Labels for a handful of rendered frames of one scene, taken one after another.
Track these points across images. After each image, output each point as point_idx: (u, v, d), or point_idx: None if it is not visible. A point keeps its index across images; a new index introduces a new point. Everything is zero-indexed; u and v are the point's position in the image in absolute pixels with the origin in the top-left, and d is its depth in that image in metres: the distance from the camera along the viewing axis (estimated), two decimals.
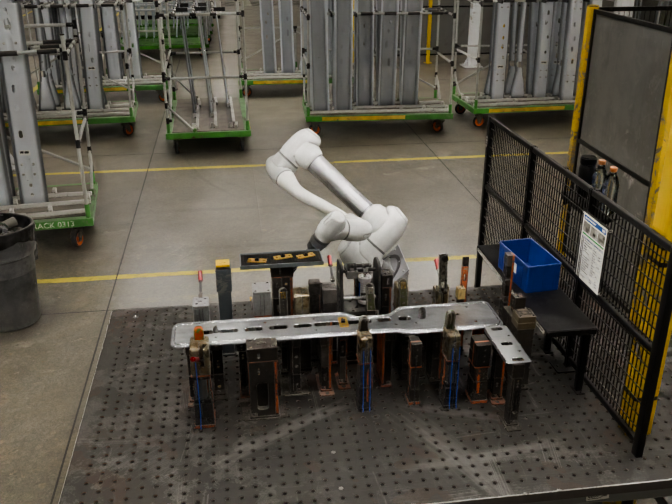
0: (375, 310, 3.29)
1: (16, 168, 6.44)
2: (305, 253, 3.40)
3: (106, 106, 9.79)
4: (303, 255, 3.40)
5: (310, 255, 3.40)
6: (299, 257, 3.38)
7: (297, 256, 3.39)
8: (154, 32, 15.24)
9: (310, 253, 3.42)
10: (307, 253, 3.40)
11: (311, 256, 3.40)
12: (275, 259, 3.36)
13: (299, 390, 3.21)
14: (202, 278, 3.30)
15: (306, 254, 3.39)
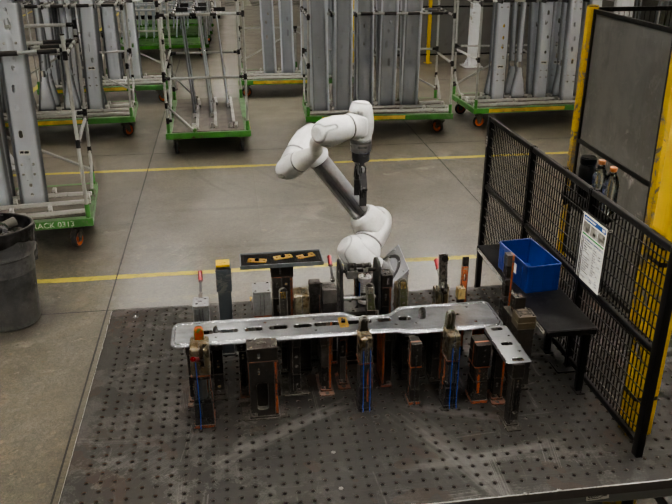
0: (375, 310, 3.29)
1: (16, 168, 6.44)
2: (305, 253, 3.40)
3: (106, 106, 9.79)
4: (303, 255, 3.40)
5: (310, 255, 3.40)
6: (299, 257, 3.38)
7: (297, 256, 3.39)
8: (154, 32, 15.24)
9: (310, 253, 3.42)
10: (307, 253, 3.40)
11: (311, 256, 3.40)
12: (275, 259, 3.36)
13: (299, 390, 3.21)
14: (202, 278, 3.30)
15: (306, 254, 3.39)
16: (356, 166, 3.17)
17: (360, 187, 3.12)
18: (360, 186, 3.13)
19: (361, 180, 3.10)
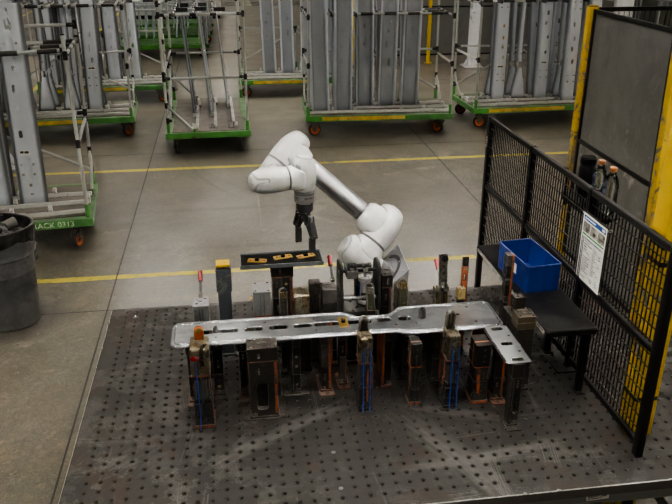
0: (375, 310, 3.29)
1: (16, 168, 6.44)
2: (305, 253, 3.40)
3: (106, 106, 9.79)
4: (303, 255, 3.40)
5: (310, 255, 3.40)
6: (299, 257, 3.38)
7: (297, 256, 3.39)
8: (154, 32, 15.24)
9: (310, 253, 3.42)
10: (307, 253, 3.40)
11: (311, 256, 3.40)
12: (275, 259, 3.36)
13: (299, 390, 3.21)
14: (202, 278, 3.30)
15: (306, 254, 3.39)
16: (301, 216, 3.32)
17: (310, 235, 3.28)
18: (309, 234, 3.29)
19: (311, 229, 3.26)
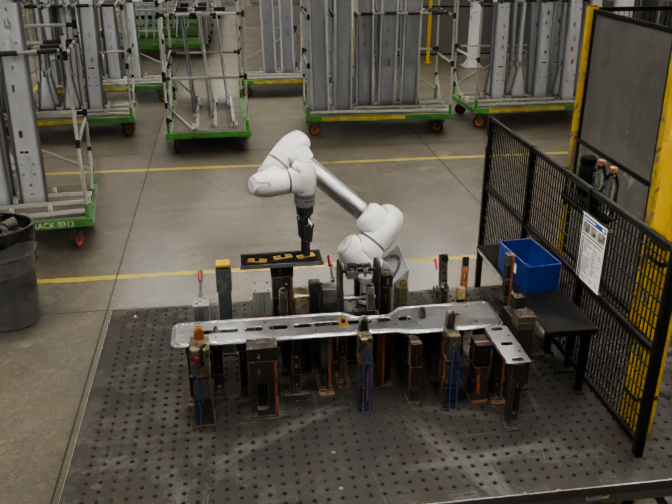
0: (375, 310, 3.29)
1: (16, 168, 6.44)
2: None
3: (106, 106, 9.79)
4: (303, 255, 3.40)
5: (310, 255, 3.40)
6: (299, 257, 3.38)
7: (297, 256, 3.39)
8: (154, 32, 15.24)
9: (310, 253, 3.42)
10: None
11: (311, 256, 3.40)
12: (275, 259, 3.36)
13: (299, 390, 3.21)
14: (202, 278, 3.30)
15: None
16: (301, 218, 3.33)
17: (305, 239, 3.34)
18: (304, 238, 3.34)
19: (308, 235, 3.31)
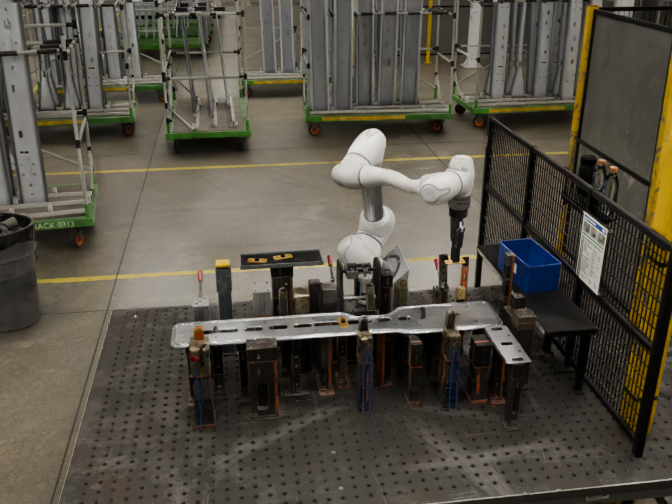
0: (375, 310, 3.29)
1: (16, 168, 6.44)
2: None
3: (106, 106, 9.79)
4: (452, 261, 3.13)
5: (460, 262, 3.12)
6: (447, 262, 3.12)
7: (445, 261, 3.13)
8: (154, 32, 15.24)
9: (460, 260, 3.14)
10: None
11: (460, 263, 3.12)
12: (275, 259, 3.36)
13: (299, 390, 3.21)
14: (202, 278, 3.30)
15: None
16: (453, 220, 3.06)
17: (455, 244, 3.07)
18: (454, 242, 3.07)
19: (457, 239, 3.03)
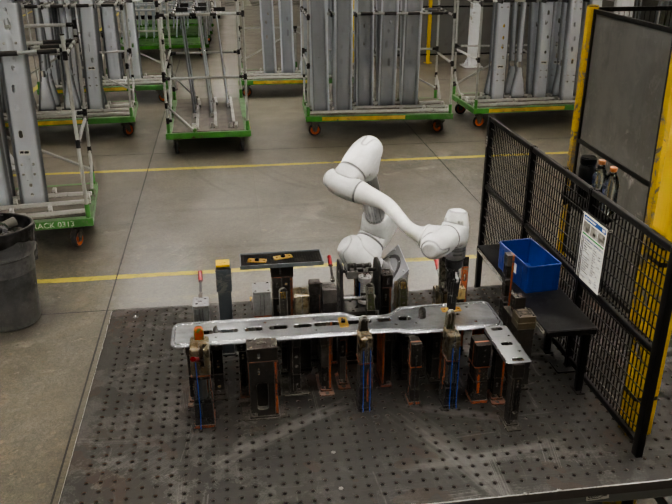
0: (375, 310, 3.29)
1: (16, 168, 6.44)
2: None
3: (106, 106, 9.79)
4: (448, 308, 3.22)
5: (455, 310, 3.21)
6: (443, 310, 3.21)
7: (441, 309, 3.22)
8: (154, 32, 15.24)
9: (456, 307, 3.23)
10: None
11: (456, 311, 3.20)
12: (275, 259, 3.36)
13: (299, 390, 3.21)
14: (202, 278, 3.30)
15: None
16: (449, 270, 3.15)
17: (451, 293, 3.16)
18: (450, 291, 3.16)
19: (453, 289, 3.12)
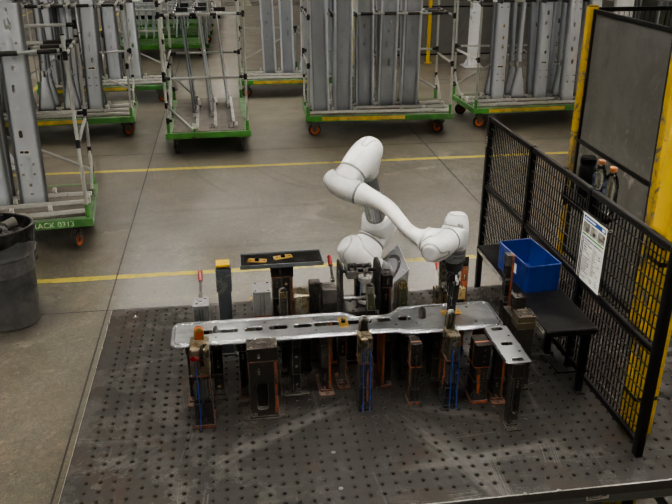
0: (375, 310, 3.29)
1: (16, 168, 6.44)
2: None
3: (106, 106, 9.79)
4: None
5: (455, 312, 3.21)
6: (443, 313, 3.21)
7: (441, 311, 3.22)
8: (154, 32, 15.24)
9: (456, 310, 3.23)
10: None
11: (456, 314, 3.21)
12: (275, 259, 3.36)
13: (299, 390, 3.21)
14: (202, 278, 3.30)
15: None
16: (449, 273, 3.15)
17: (451, 296, 3.16)
18: (450, 294, 3.16)
19: (453, 292, 3.13)
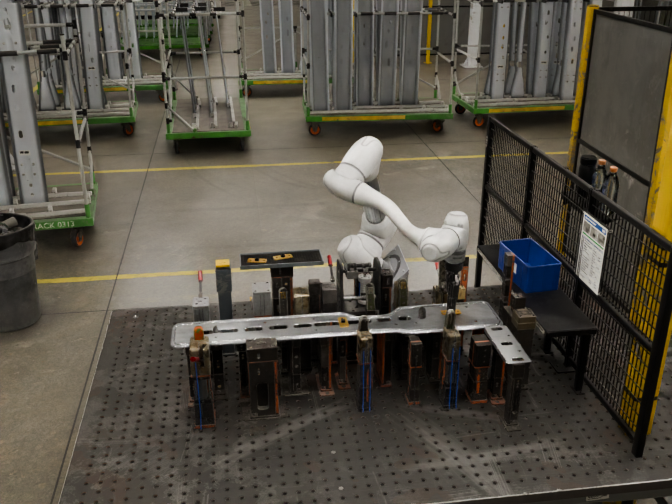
0: (375, 310, 3.29)
1: (16, 168, 6.44)
2: None
3: (106, 106, 9.79)
4: None
5: (455, 313, 3.21)
6: (443, 313, 3.21)
7: (441, 311, 3.22)
8: (154, 32, 15.24)
9: (456, 310, 3.23)
10: None
11: (456, 314, 3.21)
12: (275, 259, 3.36)
13: (299, 390, 3.21)
14: (202, 278, 3.30)
15: None
16: (449, 273, 3.15)
17: (451, 296, 3.16)
18: (450, 294, 3.16)
19: (453, 292, 3.13)
